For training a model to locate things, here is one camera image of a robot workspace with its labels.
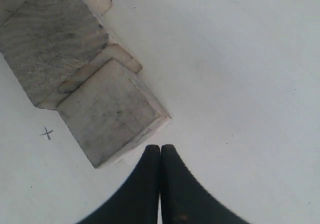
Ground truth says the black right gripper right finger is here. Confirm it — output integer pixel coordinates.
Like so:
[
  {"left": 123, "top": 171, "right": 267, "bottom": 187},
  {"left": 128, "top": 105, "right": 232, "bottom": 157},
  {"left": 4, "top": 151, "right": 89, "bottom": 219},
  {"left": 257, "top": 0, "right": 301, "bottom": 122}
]
[{"left": 160, "top": 144, "right": 248, "bottom": 224}]

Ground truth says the smallest wooden cube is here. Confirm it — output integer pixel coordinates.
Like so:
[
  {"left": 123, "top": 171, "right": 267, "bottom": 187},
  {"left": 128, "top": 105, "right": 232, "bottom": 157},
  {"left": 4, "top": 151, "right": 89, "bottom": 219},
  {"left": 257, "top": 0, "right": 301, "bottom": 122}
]
[{"left": 57, "top": 60, "right": 172, "bottom": 169}]

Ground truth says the third largest wooden cube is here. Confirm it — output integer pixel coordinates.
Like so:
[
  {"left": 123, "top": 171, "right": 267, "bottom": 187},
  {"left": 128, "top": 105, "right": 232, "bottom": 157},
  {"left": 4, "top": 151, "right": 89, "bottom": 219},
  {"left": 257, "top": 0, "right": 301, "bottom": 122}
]
[{"left": 0, "top": 0, "right": 142, "bottom": 110}]

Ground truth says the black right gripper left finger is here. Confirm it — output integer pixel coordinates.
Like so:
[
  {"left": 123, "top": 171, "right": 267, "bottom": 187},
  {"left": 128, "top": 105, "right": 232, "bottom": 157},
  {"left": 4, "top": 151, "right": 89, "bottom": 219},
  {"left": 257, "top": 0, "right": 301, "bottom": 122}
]
[{"left": 79, "top": 145, "right": 160, "bottom": 224}]

